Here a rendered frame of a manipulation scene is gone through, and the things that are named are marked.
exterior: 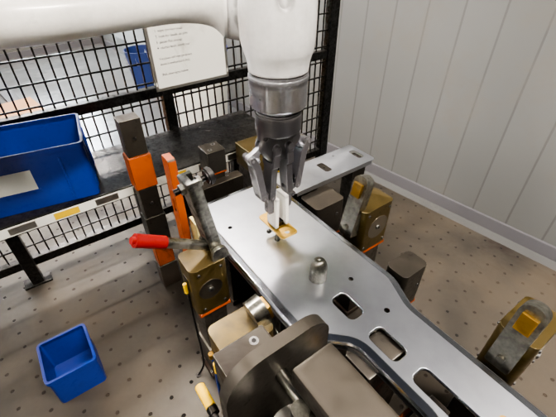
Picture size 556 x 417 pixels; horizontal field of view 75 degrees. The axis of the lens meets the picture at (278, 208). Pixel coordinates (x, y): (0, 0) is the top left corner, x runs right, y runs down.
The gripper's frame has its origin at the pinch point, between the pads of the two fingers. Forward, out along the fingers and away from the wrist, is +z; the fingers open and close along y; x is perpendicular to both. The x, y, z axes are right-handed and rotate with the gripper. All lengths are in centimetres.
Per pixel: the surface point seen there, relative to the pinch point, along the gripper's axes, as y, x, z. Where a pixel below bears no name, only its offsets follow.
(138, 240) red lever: 25.9, 0.8, -6.6
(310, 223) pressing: -8.5, 0.3, 8.0
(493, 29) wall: -172, -53, -1
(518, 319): -12.4, 39.6, 0.0
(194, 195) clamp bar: 16.7, 1.8, -11.3
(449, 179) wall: -172, -49, 88
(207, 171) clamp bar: 13.6, 0.6, -13.7
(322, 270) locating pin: 0.6, 14.0, 4.6
